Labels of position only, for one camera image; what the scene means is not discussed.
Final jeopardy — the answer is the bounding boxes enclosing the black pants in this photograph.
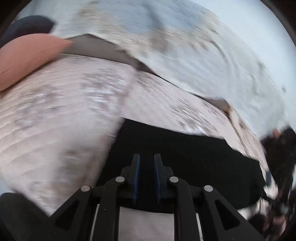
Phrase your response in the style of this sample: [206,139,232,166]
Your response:
[97,119,266,213]

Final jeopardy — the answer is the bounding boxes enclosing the white lace blanket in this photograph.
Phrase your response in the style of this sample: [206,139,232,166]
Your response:
[17,0,287,138]

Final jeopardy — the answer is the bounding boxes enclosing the salmon pink pillow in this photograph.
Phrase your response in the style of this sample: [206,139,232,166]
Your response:
[1,34,73,91]

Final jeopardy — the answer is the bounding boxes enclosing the pink quilted bedspread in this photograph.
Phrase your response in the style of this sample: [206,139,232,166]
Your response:
[1,55,268,214]

